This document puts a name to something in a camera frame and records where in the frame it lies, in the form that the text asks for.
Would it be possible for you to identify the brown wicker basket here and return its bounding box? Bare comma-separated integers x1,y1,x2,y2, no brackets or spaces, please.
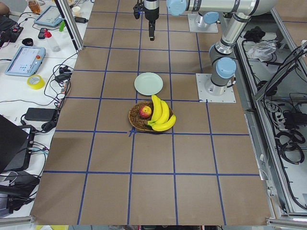
129,101,177,132

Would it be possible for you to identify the crumpled white cloth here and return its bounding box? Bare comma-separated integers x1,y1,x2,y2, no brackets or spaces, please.
247,41,277,62

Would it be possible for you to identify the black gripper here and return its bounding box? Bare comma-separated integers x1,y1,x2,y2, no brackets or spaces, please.
143,0,159,41

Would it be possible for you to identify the green marker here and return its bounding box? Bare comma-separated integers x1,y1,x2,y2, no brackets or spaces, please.
59,20,66,32

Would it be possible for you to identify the clear bottle red cap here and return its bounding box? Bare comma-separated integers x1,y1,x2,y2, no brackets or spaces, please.
44,29,61,52

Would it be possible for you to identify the black power adapter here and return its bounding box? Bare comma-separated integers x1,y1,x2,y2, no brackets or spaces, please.
24,108,56,122

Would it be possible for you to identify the yellow banana bunch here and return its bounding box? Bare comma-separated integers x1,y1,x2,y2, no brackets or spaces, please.
147,95,177,132

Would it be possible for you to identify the far blue teach pendant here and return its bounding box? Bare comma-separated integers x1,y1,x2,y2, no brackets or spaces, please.
34,5,63,27

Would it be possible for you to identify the red yellow apple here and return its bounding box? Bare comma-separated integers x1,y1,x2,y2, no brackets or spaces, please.
139,105,152,119

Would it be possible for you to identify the black laptop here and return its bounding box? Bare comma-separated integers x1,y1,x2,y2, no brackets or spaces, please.
0,116,35,173

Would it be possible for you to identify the yellow tape roll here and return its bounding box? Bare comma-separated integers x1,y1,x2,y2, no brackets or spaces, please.
27,74,45,90

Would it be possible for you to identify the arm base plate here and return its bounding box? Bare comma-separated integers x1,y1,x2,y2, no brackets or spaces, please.
188,11,219,33
196,73,236,103

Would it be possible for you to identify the black remote control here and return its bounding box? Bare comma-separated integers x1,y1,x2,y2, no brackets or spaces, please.
38,28,47,40

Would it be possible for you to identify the aluminium frame post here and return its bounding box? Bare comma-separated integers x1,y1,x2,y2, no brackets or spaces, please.
55,0,84,52

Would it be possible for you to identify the black small bowl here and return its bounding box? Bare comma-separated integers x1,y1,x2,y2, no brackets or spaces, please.
22,38,34,46

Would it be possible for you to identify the near blue teach pendant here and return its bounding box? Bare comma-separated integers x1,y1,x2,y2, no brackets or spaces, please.
5,46,46,77

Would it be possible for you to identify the paper cup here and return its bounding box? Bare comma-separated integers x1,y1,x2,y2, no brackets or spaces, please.
72,6,81,17

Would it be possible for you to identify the pale green plate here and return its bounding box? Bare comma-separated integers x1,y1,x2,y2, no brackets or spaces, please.
134,72,164,96

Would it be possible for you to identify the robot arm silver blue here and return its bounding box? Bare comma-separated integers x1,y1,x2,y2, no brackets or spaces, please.
166,0,277,96
197,11,219,27

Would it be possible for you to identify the blue teach pendant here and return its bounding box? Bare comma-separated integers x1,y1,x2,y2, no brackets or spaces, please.
5,46,46,77
34,5,63,27

